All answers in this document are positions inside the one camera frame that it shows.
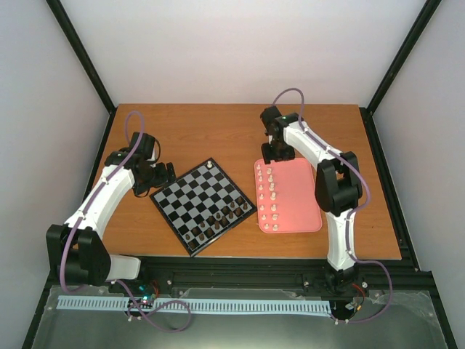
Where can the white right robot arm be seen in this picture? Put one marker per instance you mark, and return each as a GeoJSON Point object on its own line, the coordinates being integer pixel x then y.
{"type": "Point", "coordinates": [338, 187]}

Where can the pink plastic tray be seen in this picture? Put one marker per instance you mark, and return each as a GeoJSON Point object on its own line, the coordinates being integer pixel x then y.
{"type": "Point", "coordinates": [297, 209]}

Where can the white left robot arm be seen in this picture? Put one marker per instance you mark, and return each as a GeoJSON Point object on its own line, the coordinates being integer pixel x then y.
{"type": "Point", "coordinates": [75, 249]}

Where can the light blue cable duct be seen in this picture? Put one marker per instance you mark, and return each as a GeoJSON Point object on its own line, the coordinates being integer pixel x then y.
{"type": "Point", "coordinates": [199, 306]}

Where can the black aluminium frame post right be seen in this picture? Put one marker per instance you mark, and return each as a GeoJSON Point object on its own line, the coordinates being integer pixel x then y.
{"type": "Point", "coordinates": [419, 25]}

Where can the black aluminium frame post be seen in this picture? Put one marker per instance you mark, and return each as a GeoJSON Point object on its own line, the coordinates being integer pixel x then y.
{"type": "Point", "coordinates": [74, 40]}
{"type": "Point", "coordinates": [419, 25]}

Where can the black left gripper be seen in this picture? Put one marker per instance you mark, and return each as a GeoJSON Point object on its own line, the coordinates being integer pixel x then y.
{"type": "Point", "coordinates": [139, 188]}

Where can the black and silver chessboard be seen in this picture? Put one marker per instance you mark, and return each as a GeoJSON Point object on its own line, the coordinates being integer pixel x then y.
{"type": "Point", "coordinates": [197, 199]}

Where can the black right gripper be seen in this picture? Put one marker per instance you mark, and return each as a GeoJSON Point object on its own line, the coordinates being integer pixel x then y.
{"type": "Point", "coordinates": [289, 155]}

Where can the black aluminium frame post left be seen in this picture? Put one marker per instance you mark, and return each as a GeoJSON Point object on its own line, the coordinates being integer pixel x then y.
{"type": "Point", "coordinates": [74, 40]}

